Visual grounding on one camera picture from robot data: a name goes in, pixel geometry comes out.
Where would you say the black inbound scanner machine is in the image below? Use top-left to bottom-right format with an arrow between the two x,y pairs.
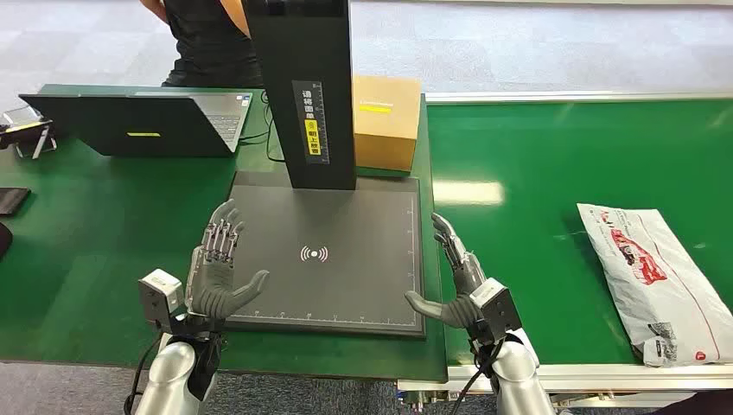
226,0 -> 428,339

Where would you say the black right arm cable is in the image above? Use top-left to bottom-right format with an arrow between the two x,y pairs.
449,341 -> 505,415

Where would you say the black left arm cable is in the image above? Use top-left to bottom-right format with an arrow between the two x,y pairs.
123,332 -> 164,415

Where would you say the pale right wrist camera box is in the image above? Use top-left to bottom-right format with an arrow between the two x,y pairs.
469,278 -> 523,345

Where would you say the person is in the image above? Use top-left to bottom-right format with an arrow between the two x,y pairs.
140,0 -> 265,89

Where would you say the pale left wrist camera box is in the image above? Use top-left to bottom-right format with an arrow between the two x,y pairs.
137,269 -> 186,334

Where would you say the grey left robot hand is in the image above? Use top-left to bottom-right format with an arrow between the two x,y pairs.
186,198 -> 271,321

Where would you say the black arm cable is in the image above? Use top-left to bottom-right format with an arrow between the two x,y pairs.
123,332 -> 164,415
449,341 -> 505,415

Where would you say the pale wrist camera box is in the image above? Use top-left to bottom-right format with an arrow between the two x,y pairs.
469,278 -> 523,345
137,269 -> 186,334

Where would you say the green conveyor belt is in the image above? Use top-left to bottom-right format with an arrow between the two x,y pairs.
398,91 -> 733,409

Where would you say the black yellow ruler label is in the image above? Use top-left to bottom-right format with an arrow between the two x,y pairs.
291,80 -> 332,166

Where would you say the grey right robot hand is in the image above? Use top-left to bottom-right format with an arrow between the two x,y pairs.
405,213 -> 488,330

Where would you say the phone on metal stand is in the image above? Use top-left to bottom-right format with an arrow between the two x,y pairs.
0,106 -> 59,160

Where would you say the thin black machine cable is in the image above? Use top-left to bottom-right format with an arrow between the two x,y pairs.
239,91 -> 288,164

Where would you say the dark open laptop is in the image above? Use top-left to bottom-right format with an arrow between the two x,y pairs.
18,91 -> 254,158

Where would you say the brown cardboard box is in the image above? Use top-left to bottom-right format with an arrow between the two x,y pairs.
352,75 -> 424,174

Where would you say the white red-print courier bag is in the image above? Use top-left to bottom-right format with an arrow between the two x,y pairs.
577,203 -> 733,369

